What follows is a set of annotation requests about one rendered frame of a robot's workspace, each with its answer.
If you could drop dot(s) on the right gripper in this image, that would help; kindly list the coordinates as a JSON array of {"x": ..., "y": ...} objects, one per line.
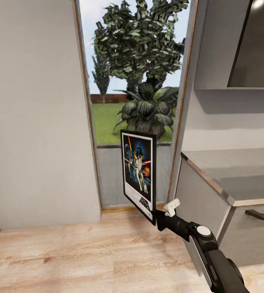
[{"x": 163, "y": 221}]

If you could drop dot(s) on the dishwasher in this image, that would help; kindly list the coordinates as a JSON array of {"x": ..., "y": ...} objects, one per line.
[{"x": 242, "y": 236}]

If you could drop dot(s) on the cabinet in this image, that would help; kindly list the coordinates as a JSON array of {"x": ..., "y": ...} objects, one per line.
[{"x": 232, "y": 49}]

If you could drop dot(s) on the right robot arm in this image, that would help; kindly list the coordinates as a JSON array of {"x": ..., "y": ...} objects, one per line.
[{"x": 221, "y": 273}]

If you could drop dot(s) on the poster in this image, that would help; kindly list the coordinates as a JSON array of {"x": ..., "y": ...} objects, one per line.
[{"x": 139, "y": 170}]

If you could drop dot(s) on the fixed window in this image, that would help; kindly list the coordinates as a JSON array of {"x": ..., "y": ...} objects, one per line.
[{"x": 136, "y": 55}]

